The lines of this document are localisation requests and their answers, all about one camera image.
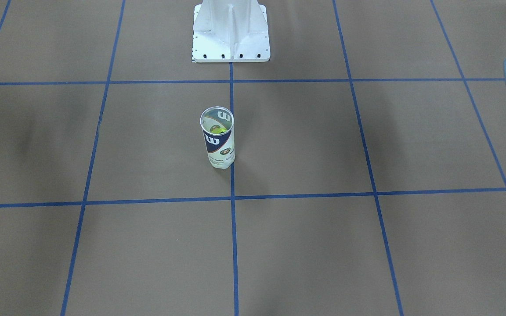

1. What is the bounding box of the white metal base plate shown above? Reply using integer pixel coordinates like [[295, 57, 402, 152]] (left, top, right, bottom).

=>
[[192, 0, 271, 63]]

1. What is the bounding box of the clear Wilson tennis ball can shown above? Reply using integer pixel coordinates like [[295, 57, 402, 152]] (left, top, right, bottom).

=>
[[199, 106, 235, 169]]

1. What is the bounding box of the yellow tennis ball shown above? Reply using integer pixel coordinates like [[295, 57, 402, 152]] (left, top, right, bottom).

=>
[[209, 125, 227, 135]]

